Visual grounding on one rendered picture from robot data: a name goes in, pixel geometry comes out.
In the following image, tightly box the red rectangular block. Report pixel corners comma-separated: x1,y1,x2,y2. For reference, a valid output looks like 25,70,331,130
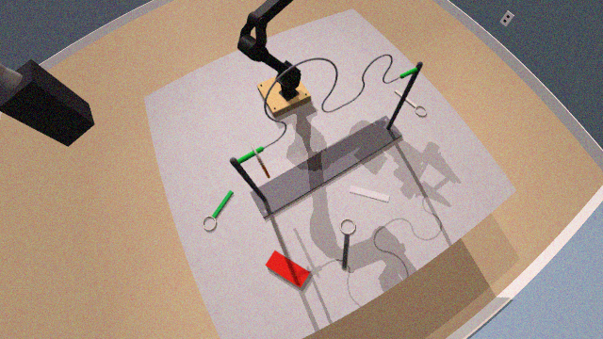
265,251,310,287

